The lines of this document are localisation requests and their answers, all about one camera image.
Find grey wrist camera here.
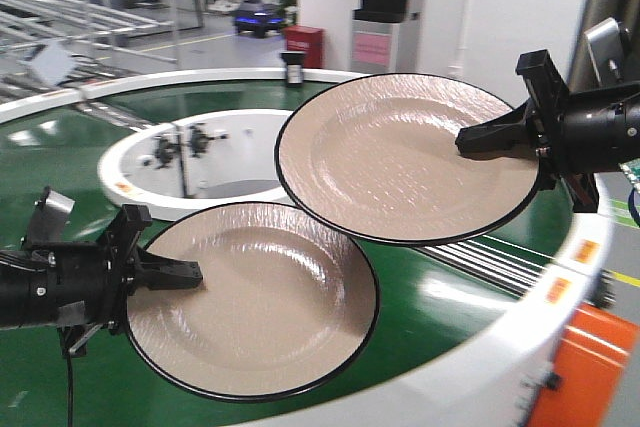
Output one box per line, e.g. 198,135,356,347
584,17,630,87
22,186,75,248

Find black sensor box on rim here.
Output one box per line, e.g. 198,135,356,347
280,51,306,88

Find orange panel on conveyor side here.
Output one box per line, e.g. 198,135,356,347
528,304,639,426

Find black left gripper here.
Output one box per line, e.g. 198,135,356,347
57,204,203,345

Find beige plate black rim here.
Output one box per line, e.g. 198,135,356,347
127,202,380,401
275,74,539,245

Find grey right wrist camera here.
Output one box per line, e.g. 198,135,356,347
584,17,630,87

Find steel conveyor rollers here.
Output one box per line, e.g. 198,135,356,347
418,240,544,297
74,101,154,131

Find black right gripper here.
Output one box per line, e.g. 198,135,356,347
455,50,599,213

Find steel conveyor rollers right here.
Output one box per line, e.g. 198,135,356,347
418,240,544,297

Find black water dispenser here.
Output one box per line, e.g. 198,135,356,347
351,0,408,73

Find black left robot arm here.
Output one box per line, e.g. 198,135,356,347
1,204,203,329

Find steel conveyor rollers left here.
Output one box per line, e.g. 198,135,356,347
74,101,154,131

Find metal roller rack shelving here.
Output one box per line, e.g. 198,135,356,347
1,0,205,101

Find white control box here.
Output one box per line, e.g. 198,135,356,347
24,39,76,87

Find white outer conveyor rim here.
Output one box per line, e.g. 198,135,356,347
1,68,613,426

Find white inner conveyor ring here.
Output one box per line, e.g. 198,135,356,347
97,107,301,222

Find blue lit mobile robot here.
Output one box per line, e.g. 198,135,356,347
232,0,285,38

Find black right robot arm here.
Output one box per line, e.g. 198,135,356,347
455,50,639,213

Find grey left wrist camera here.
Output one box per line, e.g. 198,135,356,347
22,186,75,248

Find red fire extinguisher box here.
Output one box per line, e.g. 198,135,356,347
283,25,324,68

